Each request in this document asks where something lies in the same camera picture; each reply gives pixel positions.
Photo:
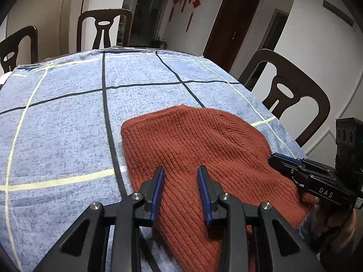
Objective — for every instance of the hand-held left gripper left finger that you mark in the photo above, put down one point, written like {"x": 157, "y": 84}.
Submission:
{"x": 158, "y": 195}

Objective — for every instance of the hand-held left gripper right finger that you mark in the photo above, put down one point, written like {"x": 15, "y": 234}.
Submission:
{"x": 203, "y": 197}

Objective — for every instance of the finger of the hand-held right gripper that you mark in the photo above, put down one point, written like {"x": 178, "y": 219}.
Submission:
{"x": 279, "y": 165}
{"x": 286, "y": 156}

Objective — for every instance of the rust red knitted sweater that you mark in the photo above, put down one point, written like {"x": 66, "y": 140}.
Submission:
{"x": 198, "y": 141}

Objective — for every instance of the person's right hand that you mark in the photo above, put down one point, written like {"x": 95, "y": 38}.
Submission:
{"x": 337, "y": 223}

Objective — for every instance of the dark wooden chair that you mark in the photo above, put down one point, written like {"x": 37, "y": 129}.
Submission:
{"x": 28, "y": 36}
{"x": 82, "y": 25}
{"x": 312, "y": 90}

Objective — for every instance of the blue plaid blanket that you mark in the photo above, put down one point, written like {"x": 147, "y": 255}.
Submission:
{"x": 56, "y": 119}

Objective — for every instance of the dark brown wooden door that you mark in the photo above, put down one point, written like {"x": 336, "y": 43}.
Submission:
{"x": 227, "y": 28}

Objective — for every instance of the yellow bottle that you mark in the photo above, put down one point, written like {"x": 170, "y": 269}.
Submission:
{"x": 163, "y": 44}

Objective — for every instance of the dark glass door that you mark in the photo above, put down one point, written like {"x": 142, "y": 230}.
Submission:
{"x": 150, "y": 11}

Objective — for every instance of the dark door frame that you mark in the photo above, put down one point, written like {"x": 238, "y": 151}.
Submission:
{"x": 280, "y": 28}

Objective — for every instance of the grey wall bar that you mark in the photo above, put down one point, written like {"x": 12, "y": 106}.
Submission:
{"x": 339, "y": 12}

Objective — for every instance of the red knot wall hanging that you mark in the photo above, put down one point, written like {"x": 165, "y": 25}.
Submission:
{"x": 198, "y": 2}
{"x": 177, "y": 0}

